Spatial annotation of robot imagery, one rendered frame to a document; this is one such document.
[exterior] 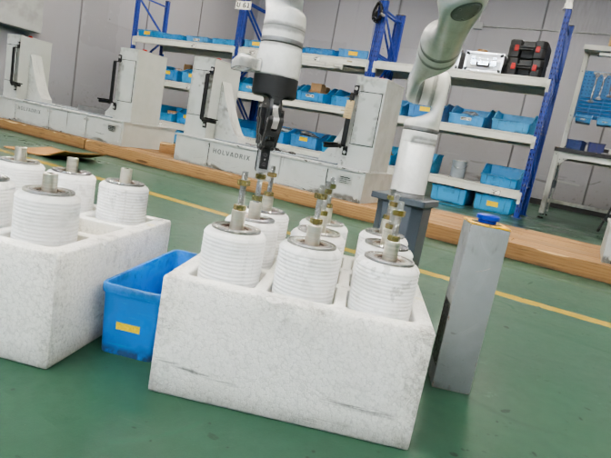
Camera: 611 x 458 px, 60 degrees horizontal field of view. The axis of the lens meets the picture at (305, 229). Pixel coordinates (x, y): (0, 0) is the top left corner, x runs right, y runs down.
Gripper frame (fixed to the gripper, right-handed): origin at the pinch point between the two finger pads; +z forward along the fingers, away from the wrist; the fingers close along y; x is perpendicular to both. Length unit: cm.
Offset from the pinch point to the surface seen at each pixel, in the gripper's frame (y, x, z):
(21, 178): 26, 43, 13
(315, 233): -16.4, -6.6, 8.3
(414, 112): 434, -227, -49
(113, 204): 16.2, 24.5, 14.0
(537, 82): 353, -306, -91
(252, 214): -1.0, 0.5, 9.2
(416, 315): -22.9, -22.4, 17.4
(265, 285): -15.7, -0.6, 17.3
